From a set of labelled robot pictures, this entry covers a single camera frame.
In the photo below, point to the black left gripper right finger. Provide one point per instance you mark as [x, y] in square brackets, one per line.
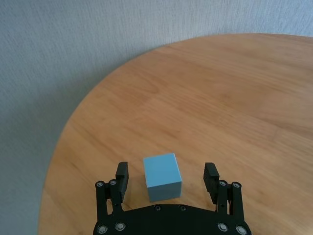
[211, 182]

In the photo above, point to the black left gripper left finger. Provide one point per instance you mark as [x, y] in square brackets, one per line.
[121, 183]

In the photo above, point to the blue cube building block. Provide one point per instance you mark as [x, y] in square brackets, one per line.
[161, 173]

